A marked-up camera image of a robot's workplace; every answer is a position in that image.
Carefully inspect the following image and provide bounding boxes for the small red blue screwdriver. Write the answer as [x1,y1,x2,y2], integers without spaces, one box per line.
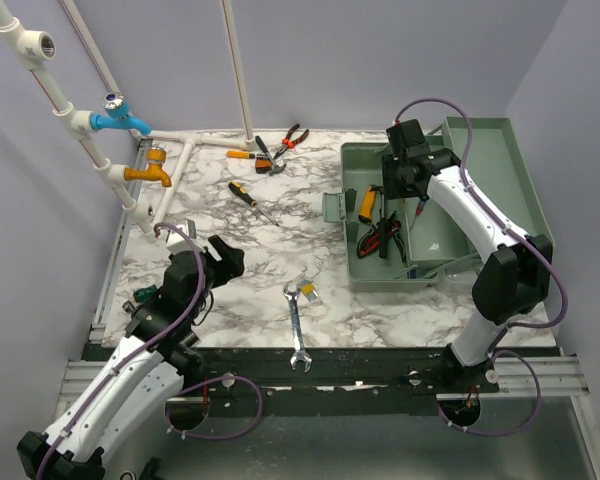
[413,200,427,221]

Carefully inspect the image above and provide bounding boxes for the yellow handle tool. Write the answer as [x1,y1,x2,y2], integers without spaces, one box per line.
[358,185,377,225]

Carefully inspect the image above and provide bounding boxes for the claw hammer black handle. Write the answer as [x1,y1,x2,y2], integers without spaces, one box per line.
[368,185,388,259]

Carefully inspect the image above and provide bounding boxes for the yellow black screwdriver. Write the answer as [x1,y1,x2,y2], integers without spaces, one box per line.
[228,181,281,227]

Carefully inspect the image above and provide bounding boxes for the red black utility knife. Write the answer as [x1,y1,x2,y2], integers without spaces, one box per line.
[356,226,380,259]

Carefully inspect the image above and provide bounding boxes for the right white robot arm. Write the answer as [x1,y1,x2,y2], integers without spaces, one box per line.
[382,120,553,392]

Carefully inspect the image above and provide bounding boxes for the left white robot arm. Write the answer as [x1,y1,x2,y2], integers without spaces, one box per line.
[17,235,245,479]

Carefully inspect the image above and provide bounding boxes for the silver socket bar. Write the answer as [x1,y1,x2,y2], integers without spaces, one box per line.
[122,301,135,313]

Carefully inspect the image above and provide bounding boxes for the silver open-end wrench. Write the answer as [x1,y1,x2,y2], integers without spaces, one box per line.
[283,282,312,373]

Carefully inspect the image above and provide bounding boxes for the yellow hex key set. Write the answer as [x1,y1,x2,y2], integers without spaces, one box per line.
[299,280,319,302]

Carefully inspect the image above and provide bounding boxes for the orange black long-nose pliers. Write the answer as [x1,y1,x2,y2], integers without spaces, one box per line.
[274,123,310,159]

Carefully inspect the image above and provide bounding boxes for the orange plastic tap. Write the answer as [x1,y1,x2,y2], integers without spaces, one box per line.
[123,147,172,188]

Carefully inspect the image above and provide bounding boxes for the blue plastic tap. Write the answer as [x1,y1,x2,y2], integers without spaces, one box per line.
[89,92,152,136]

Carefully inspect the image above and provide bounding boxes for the white pvc pipe assembly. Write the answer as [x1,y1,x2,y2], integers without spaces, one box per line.
[0,1,256,242]

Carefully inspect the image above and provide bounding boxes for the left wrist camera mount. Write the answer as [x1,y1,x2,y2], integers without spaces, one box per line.
[166,219,196,255]

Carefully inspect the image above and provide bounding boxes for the green handle screwdriver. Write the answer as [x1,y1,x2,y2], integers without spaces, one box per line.
[133,285,159,303]

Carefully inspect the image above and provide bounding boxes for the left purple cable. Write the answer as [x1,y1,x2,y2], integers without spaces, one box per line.
[33,222,264,480]

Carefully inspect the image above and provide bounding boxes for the purple cable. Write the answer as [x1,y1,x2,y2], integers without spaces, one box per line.
[392,97,570,437]
[33,222,264,480]

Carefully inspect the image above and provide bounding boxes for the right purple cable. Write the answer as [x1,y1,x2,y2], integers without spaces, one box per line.
[392,97,570,437]

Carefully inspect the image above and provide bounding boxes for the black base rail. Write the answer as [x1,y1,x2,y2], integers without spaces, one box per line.
[169,347,504,417]

